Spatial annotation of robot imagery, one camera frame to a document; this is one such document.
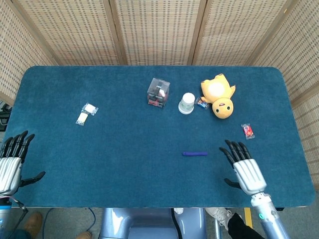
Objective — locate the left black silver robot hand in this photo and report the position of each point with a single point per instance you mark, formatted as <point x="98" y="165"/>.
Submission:
<point x="10" y="166"/>

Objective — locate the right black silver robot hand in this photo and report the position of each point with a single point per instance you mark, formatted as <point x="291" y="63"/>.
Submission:
<point x="249" y="174"/>

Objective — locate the black equipment stand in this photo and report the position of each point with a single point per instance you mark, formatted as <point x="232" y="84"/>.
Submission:
<point x="5" y="109"/>

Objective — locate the black trouser leg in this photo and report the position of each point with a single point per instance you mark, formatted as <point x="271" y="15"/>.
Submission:
<point x="241" y="229"/>

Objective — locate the white sneaker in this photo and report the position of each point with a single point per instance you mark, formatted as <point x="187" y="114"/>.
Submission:
<point x="220" y="215"/>

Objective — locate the blue carpet table cover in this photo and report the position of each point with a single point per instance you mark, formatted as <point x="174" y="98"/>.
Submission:
<point x="124" y="154"/>

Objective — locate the white paper cup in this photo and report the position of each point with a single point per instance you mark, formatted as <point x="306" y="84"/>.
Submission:
<point x="187" y="103"/>

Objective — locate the clear box with toy machine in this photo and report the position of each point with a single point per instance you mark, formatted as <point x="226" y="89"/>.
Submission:
<point x="158" y="93"/>

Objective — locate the blue-grey robot torso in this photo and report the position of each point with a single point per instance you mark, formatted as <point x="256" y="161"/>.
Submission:
<point x="139" y="224"/>

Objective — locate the brown leather shoe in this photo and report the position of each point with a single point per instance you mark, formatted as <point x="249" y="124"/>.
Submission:
<point x="84" y="235"/>
<point x="33" y="222"/>

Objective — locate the blue jeans leg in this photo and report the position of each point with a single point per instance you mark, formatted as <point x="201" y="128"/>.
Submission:
<point x="15" y="235"/>

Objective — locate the blue candy packet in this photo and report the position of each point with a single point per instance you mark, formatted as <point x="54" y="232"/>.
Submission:
<point x="202" y="103"/>

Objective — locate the white candy packet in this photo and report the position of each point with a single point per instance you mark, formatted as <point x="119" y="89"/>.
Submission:
<point x="89" y="108"/>

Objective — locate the white packet lower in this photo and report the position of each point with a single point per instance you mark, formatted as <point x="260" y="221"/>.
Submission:
<point x="82" y="118"/>

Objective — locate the red candy packet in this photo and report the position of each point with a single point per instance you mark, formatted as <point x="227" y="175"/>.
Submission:
<point x="248" y="131"/>

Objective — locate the woven folding screen panel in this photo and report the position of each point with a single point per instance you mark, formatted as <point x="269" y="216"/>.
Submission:
<point x="74" y="32"/>
<point x="301" y="62"/>
<point x="15" y="54"/>
<point x="157" y="32"/>
<point x="236" y="32"/>

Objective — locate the yellow plush toy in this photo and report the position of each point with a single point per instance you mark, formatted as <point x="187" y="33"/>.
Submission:
<point x="216" y="92"/>

